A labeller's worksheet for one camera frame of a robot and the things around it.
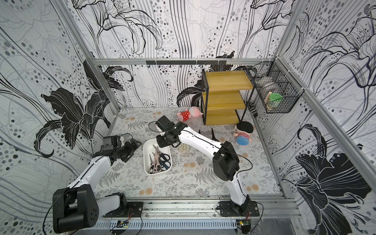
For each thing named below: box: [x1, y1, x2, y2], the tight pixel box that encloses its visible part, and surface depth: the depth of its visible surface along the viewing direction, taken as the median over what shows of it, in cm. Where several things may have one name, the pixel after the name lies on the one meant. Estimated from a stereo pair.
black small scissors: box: [158, 150, 172, 171], surface depth 90 cm
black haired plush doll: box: [233, 121, 254, 148], surface depth 98 cm
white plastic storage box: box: [142, 137, 173, 176], surface depth 94 cm
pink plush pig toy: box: [176, 106, 204, 122], surface depth 109 cm
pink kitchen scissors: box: [148, 144, 162, 175], surface depth 88 cm
